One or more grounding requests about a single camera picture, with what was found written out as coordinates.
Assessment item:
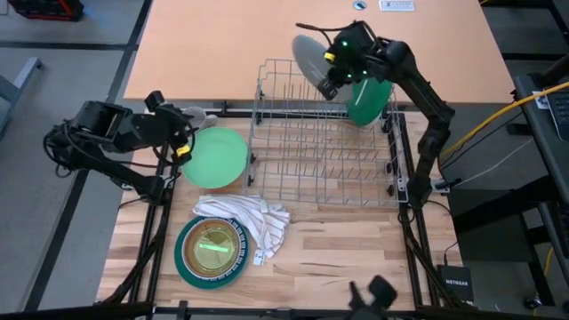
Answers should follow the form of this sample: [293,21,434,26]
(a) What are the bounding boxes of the black keyboard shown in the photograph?
[545,91,569,142]

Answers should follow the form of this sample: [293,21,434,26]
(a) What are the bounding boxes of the translucent white mug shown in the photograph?
[180,105,220,140]

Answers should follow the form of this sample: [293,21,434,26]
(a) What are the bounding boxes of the white power strip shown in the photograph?
[378,0,416,12]

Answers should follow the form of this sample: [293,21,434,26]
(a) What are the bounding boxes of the light green plate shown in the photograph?
[180,126,249,190]

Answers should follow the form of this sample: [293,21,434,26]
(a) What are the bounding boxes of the yellow translucent bowl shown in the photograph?
[181,217,242,279]

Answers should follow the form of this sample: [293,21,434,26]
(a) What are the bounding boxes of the grey wire dish rack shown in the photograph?
[243,57,408,209]

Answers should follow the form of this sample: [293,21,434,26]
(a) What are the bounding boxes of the yellow cable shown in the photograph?
[439,81,569,157]
[542,246,555,277]

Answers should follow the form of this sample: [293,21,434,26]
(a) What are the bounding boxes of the black Netgear switch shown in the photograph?
[437,264,476,304]

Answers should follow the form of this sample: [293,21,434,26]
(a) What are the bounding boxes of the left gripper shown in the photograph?
[144,91,196,167]

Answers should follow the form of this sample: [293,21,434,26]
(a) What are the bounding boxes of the light wooden desk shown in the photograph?
[123,0,517,106]

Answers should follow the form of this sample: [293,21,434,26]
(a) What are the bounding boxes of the black mount bracket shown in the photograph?
[346,274,399,320]

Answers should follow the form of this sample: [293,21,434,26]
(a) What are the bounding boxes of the dark green plate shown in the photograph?
[345,76,395,129]

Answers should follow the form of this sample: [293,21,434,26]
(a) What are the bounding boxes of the black aluminium frame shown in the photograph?
[92,100,479,320]

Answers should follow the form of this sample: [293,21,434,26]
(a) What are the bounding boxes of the grey plate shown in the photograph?
[291,34,355,104]

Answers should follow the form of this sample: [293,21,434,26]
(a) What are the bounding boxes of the black and red case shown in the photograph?
[6,0,85,22]

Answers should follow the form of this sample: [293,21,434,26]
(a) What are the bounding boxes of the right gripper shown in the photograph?
[317,20,383,102]

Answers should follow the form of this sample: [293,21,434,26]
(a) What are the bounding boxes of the white striped dish towel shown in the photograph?
[191,194,293,267]

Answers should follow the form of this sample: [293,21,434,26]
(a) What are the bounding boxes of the grey metal bench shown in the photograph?
[0,56,44,139]

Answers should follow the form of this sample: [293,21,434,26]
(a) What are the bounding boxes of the black side desk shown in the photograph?
[513,73,569,205]

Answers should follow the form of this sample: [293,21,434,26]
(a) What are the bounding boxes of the green plate with white stripes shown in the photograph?
[173,215,251,291]

